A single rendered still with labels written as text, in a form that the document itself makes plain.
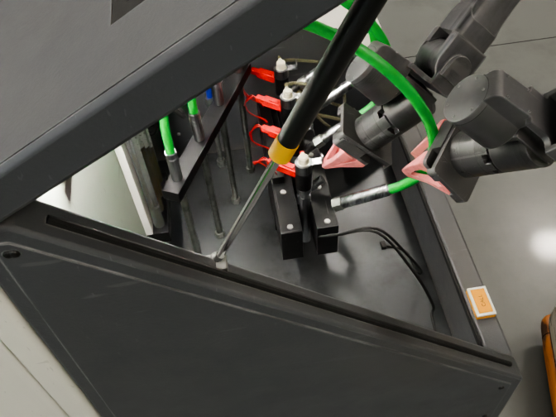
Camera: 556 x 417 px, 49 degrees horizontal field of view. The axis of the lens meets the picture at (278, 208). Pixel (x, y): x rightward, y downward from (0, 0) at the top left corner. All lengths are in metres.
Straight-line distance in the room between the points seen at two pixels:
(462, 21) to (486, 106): 0.25
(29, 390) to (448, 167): 0.54
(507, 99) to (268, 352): 0.37
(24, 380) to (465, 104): 0.55
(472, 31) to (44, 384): 0.68
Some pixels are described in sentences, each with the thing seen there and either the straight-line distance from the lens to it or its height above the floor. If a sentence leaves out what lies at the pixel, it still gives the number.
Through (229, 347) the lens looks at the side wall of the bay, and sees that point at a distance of 0.69.
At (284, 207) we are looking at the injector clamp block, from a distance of 1.07.
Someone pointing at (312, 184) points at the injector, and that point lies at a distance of 1.01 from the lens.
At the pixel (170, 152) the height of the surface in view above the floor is 1.16.
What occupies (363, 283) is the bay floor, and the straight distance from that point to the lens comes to 1.16.
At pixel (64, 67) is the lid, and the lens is 0.44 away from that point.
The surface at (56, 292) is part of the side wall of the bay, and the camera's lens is 0.58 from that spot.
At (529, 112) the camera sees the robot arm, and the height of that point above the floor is 1.38.
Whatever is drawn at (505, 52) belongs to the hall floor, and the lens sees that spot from 3.09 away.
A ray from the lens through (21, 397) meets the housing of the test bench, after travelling 0.78.
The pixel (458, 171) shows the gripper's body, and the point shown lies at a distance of 0.76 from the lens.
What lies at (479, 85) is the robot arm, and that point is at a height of 1.40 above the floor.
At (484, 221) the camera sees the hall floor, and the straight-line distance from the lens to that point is 2.35.
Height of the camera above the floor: 1.81
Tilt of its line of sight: 51 degrees down
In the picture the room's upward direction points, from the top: 5 degrees counter-clockwise
